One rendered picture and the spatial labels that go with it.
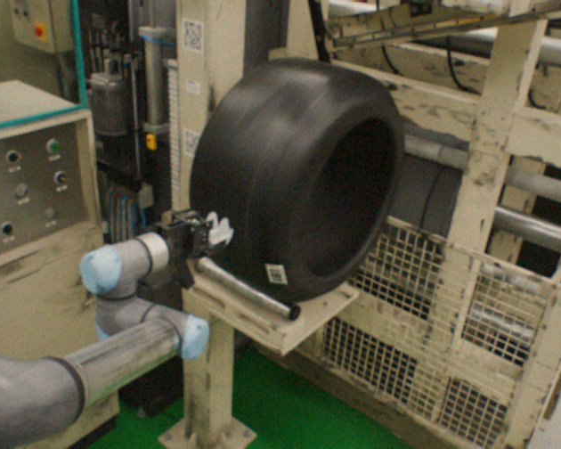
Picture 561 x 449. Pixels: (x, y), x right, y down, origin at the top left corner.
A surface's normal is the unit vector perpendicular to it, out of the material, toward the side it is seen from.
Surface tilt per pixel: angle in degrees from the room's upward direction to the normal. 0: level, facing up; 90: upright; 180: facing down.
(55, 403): 65
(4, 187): 90
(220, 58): 90
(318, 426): 0
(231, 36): 90
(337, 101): 45
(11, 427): 80
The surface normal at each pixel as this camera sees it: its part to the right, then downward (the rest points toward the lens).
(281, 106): -0.30, -0.52
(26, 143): 0.77, 0.35
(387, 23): -0.63, 0.34
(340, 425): 0.07, -0.87
